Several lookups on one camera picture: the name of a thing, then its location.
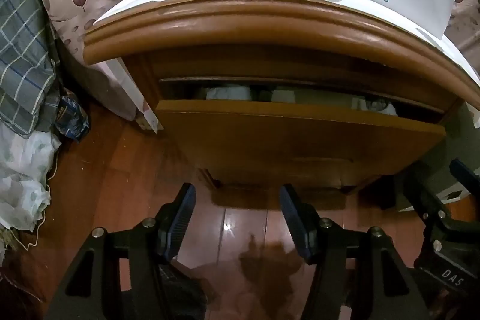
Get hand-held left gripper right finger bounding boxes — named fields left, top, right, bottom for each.
left=278, top=183, right=432, bottom=320

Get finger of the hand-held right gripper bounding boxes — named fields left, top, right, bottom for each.
left=450, top=159, right=480, bottom=193
left=403, top=173, right=456, bottom=230

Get white cord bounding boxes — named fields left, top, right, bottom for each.
left=15, top=151, right=61, bottom=253

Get pale blue white underwear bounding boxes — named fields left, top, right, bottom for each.
left=352, top=96, right=399, bottom=117

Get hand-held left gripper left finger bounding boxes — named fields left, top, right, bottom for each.
left=45, top=183, right=197, bottom=320

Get blue packet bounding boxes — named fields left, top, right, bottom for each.
left=55, top=89, right=91, bottom=144

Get person's dark plaid pants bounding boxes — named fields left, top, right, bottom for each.
left=159, top=264, right=209, bottom=320

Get wooden nightstand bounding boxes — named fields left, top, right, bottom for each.
left=83, top=0, right=480, bottom=200

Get plaid grey blue cloth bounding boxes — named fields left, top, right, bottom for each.
left=0, top=0, right=62, bottom=138

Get grey white patterned underwear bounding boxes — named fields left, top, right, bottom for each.
left=205, top=86, right=253, bottom=101

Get wooden drawer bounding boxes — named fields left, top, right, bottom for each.
left=154, top=78, right=449, bottom=195

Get white sheer cloth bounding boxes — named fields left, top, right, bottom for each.
left=0, top=121, right=62, bottom=232

